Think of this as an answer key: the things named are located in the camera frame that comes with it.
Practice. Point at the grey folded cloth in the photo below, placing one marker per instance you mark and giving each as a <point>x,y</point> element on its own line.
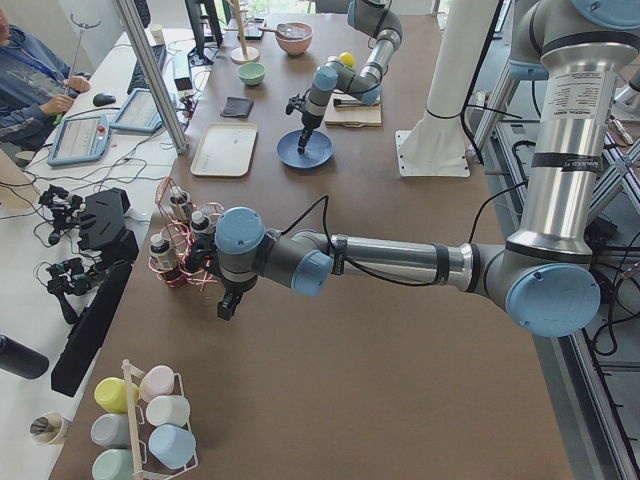
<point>237,107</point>

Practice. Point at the aluminium frame post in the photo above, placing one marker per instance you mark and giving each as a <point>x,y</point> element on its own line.
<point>132,24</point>

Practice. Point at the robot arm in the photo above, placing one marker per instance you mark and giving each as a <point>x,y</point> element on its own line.
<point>359,191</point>
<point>374,19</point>

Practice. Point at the copper wire bottle rack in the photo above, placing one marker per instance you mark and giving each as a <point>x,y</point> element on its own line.
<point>175,240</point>

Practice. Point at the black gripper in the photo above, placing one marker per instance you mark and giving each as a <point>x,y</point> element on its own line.
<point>236,287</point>
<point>307,121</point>

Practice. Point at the dark drink bottle middle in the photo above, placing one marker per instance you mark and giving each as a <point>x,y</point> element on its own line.
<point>201,226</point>

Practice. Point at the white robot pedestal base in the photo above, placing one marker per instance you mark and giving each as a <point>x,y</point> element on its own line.
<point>436,146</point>

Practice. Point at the dark drink bottle right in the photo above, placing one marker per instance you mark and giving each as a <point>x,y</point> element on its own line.
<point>164,261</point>

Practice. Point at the yellow lemon lower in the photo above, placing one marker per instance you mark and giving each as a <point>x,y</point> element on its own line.
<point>347,59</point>

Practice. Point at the steel muddler black tip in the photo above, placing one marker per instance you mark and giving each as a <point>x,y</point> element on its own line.
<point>346,103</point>

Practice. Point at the wooden glass stand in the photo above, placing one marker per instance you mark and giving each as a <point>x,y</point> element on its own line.
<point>244,53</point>

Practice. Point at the teach pendant far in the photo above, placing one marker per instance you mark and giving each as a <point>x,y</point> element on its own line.
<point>138,114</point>

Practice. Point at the paper cup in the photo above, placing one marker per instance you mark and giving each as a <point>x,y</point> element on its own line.
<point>49,429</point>

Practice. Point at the seated person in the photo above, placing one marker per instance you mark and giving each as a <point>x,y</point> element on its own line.
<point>36,88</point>

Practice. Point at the wooden cutting board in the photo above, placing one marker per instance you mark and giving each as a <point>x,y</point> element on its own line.
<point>369,116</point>

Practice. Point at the cup rack with cups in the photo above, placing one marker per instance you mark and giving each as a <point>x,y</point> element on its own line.
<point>146,425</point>

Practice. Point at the pink bowl of ice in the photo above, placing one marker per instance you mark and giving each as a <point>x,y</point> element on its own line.
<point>294,38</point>

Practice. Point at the green bowl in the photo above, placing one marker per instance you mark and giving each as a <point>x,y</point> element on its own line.
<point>252,73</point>

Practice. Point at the dark drink bottle top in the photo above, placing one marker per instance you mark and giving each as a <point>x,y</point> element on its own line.
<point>181,204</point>

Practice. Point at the teach pendant near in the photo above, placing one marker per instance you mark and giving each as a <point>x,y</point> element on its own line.
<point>79,140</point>

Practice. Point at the blue plate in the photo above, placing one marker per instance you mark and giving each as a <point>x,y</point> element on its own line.
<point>318,150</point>

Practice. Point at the cream rabbit tray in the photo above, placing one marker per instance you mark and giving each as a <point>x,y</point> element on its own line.
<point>225,150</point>

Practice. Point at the teach pendant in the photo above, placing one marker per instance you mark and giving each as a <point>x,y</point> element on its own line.
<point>79,140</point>
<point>138,114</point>

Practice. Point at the dark drink bottle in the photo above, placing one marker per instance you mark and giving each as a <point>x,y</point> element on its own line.
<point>181,204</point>
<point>201,226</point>
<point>164,261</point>

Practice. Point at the black computer mouse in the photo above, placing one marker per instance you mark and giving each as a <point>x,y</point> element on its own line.
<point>103,99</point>

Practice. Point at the black thermos bottle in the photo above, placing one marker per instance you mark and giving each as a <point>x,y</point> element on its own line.
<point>22,361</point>

